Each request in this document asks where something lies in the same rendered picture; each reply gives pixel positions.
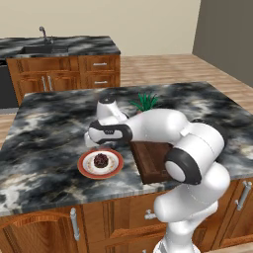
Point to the green spiky plant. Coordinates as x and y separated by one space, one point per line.
145 101

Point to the black dishwasher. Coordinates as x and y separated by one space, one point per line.
7 85

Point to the dark sink basin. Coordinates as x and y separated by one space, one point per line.
44 49

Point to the wooden drawer front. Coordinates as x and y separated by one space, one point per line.
122 210
128 243

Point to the dark chocolate cupcake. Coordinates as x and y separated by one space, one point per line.
101 160

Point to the wooden cupboard run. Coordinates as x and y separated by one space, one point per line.
66 74

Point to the red rimmed white plate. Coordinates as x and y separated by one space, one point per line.
85 164

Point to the grey metal tap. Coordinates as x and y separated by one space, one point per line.
42 32

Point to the wooden cupboard door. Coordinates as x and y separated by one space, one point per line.
234 224
36 234

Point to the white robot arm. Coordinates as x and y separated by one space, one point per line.
194 145

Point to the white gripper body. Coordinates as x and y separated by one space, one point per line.
89 140

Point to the brown wooden tray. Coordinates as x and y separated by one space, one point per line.
150 158

